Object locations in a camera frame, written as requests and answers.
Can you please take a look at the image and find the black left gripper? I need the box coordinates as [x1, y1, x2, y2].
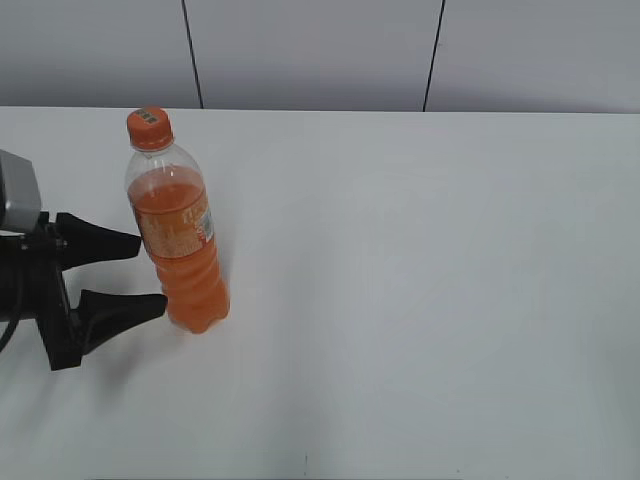
[1, 212, 167, 371]

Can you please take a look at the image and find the orange soda plastic bottle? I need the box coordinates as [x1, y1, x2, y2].
[125, 144, 230, 333]

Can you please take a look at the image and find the orange bottle cap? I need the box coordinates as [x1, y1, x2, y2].
[126, 107, 174, 151]

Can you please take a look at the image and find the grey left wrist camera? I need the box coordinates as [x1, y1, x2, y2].
[1, 150, 42, 233]

